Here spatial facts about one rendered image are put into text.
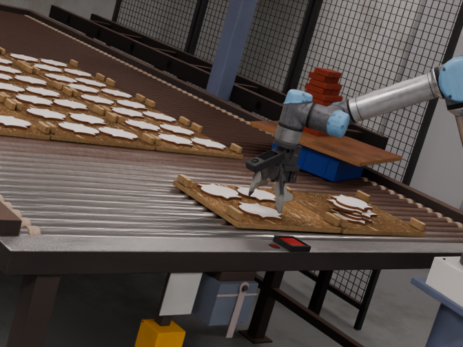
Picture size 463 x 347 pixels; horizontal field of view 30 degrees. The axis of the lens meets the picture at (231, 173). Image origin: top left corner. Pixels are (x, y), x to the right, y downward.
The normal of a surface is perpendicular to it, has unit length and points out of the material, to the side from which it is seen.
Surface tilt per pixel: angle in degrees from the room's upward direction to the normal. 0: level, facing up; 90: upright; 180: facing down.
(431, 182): 90
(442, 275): 90
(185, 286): 90
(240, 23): 90
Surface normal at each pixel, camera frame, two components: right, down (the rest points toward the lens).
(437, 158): -0.82, -0.11
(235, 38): 0.60, 0.34
